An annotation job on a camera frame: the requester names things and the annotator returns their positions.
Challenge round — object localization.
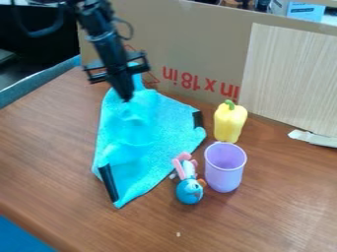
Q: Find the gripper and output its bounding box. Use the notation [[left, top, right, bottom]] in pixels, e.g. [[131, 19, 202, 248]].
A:
[[81, 31, 152, 102]]

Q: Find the turquoise cloth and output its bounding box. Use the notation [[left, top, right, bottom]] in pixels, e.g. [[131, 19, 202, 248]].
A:
[[89, 62, 209, 210]]

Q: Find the cardboard box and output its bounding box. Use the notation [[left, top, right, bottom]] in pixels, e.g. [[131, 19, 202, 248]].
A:
[[76, 0, 337, 106]]

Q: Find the yellow toy pepper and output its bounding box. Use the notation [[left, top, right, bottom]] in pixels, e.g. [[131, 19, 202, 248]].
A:
[[212, 98, 249, 144]]

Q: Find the blue plush toy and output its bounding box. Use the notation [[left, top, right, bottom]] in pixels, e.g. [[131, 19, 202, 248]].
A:
[[168, 152, 209, 206]]

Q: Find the purple cup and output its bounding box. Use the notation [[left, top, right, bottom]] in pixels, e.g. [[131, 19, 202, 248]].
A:
[[202, 141, 249, 194]]

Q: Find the light wooden board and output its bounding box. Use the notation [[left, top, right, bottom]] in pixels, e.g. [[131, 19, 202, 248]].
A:
[[237, 22, 337, 139]]

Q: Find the white box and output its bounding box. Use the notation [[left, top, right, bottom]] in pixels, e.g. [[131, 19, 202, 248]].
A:
[[285, 0, 328, 23]]

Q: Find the black cable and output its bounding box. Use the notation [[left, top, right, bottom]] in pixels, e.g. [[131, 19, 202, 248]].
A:
[[10, 0, 69, 38]]

